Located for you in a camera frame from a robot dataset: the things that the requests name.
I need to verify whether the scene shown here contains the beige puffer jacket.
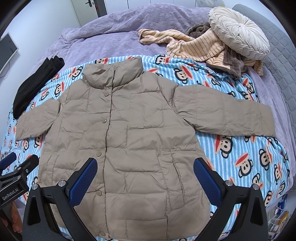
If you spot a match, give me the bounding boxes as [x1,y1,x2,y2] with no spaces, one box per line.
[16,57,275,240]

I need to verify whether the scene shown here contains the person's left hand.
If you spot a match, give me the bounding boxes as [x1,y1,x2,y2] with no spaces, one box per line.
[1,199,25,233]

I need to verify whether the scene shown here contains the cluttered items beside bed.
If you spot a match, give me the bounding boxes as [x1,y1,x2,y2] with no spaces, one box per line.
[267,194,290,240]

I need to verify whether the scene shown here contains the black folded garment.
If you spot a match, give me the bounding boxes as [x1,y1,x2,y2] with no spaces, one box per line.
[13,56,65,120]

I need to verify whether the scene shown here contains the brown fleece garment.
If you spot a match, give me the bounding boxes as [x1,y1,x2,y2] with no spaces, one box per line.
[186,23,245,79]

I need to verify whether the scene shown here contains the grey quilted headboard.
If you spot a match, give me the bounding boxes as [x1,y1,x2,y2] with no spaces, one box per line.
[232,4,296,132]

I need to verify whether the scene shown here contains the purple quilted bedspread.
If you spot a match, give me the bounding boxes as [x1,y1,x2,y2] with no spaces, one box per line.
[34,4,295,178]

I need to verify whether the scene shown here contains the beige striped fleece garment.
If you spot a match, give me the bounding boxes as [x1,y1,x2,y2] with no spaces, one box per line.
[138,29,263,76]

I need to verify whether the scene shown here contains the round cream pleated cushion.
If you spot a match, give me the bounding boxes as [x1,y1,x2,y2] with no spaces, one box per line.
[209,6,270,60]

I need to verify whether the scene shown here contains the wall-mounted monitor screen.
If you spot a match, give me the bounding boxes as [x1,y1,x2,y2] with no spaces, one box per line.
[0,33,19,72]

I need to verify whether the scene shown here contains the white door with handle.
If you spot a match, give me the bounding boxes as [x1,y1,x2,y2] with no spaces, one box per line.
[71,0,107,26]

